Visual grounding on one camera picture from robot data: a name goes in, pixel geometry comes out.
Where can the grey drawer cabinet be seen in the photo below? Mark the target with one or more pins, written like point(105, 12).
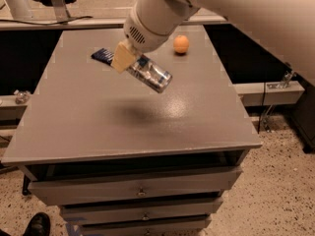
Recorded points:
point(86, 120)

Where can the silver blue redbull can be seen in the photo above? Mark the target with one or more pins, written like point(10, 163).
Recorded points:
point(150, 73)

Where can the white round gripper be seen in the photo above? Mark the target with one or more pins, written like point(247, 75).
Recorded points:
point(143, 36)

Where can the black shoe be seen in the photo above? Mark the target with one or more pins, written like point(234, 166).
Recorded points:
point(39, 225)

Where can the small glass jar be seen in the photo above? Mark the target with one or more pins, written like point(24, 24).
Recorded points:
point(22, 96)

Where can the dark blue snack packet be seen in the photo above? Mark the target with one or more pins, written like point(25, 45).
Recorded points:
point(103, 56)

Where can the orange fruit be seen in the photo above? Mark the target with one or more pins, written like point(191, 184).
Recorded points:
point(181, 44)

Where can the grey drawer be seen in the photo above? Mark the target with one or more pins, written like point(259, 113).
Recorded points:
point(135, 186)
point(142, 211)
point(146, 228)

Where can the top grey drawer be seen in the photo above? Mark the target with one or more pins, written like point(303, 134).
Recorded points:
point(135, 186)

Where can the bottom grey drawer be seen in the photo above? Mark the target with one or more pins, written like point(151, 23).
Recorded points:
point(146, 228)

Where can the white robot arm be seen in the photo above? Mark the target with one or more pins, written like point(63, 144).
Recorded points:
point(286, 28)

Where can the middle grey drawer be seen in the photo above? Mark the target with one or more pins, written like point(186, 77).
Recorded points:
point(142, 211)

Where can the grey metal rail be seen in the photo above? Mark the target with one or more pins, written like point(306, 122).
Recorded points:
point(91, 23)

